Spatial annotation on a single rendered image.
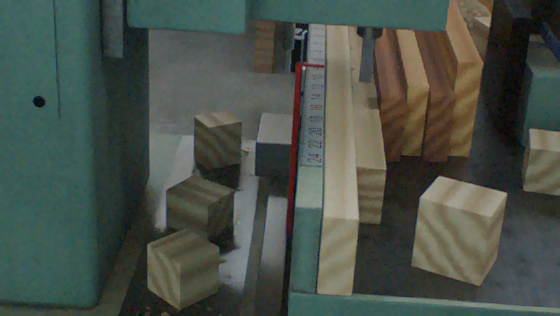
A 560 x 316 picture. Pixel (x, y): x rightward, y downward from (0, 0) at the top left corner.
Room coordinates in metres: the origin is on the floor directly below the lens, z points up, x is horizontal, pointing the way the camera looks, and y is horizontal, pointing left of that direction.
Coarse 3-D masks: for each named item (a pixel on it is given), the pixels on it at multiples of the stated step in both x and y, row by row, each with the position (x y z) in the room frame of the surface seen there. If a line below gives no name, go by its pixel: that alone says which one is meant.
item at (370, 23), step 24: (264, 0) 0.63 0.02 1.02; (288, 0) 0.63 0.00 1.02; (312, 0) 0.63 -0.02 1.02; (336, 0) 0.63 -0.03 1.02; (360, 0) 0.63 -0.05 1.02; (384, 0) 0.63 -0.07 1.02; (408, 0) 0.63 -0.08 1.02; (432, 0) 0.63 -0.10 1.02; (336, 24) 0.63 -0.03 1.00; (360, 24) 0.63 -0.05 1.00; (384, 24) 0.63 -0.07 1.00; (408, 24) 0.63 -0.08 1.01; (432, 24) 0.63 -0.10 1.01
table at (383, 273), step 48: (480, 96) 0.77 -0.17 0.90; (480, 144) 0.67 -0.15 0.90; (384, 192) 0.58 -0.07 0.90; (528, 192) 0.59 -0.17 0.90; (384, 240) 0.51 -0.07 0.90; (528, 240) 0.52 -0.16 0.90; (384, 288) 0.45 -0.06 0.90; (432, 288) 0.46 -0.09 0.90; (480, 288) 0.46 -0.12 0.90; (528, 288) 0.46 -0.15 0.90
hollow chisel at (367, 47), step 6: (366, 42) 0.66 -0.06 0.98; (372, 42) 0.66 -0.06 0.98; (366, 48) 0.66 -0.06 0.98; (372, 48) 0.66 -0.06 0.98; (366, 54) 0.66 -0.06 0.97; (372, 54) 0.66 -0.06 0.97; (366, 60) 0.66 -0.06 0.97; (372, 60) 0.66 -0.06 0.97; (360, 66) 0.66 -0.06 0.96; (366, 66) 0.66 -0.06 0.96; (372, 66) 0.66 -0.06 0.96; (360, 72) 0.66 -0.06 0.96; (366, 72) 0.66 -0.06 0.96; (372, 72) 0.66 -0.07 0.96; (360, 78) 0.66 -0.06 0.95; (366, 78) 0.66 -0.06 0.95
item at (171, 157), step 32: (160, 160) 0.82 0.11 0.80; (192, 160) 0.82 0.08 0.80; (160, 192) 0.75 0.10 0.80; (256, 192) 0.76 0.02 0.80; (160, 224) 0.69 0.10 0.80; (256, 224) 0.70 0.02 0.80; (128, 256) 0.64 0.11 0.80; (224, 256) 0.65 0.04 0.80; (256, 256) 0.65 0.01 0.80; (288, 256) 0.65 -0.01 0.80; (128, 288) 0.59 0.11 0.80; (224, 288) 0.60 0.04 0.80; (288, 288) 0.61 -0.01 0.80
